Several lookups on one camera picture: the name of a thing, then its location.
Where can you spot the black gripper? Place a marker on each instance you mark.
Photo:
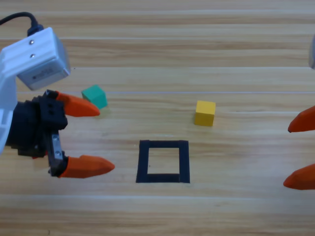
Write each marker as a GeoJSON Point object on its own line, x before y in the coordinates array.
{"type": "Point", "coordinates": [29, 127]}

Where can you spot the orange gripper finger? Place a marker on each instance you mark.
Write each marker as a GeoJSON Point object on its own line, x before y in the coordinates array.
{"type": "Point", "coordinates": [302, 180]}
{"type": "Point", "coordinates": [304, 123]}

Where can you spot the green wooden block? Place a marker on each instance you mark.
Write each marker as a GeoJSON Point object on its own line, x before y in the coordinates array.
{"type": "Point", "coordinates": [96, 94]}

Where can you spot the yellow wooden block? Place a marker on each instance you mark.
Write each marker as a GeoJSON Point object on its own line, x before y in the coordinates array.
{"type": "Point", "coordinates": [204, 113]}

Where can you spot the black tape square outline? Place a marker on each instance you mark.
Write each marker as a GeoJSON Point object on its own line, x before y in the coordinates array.
{"type": "Point", "coordinates": [144, 162]}

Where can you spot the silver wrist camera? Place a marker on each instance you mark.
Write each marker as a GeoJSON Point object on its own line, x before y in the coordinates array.
{"type": "Point", "coordinates": [41, 64]}
{"type": "Point", "coordinates": [312, 51]}

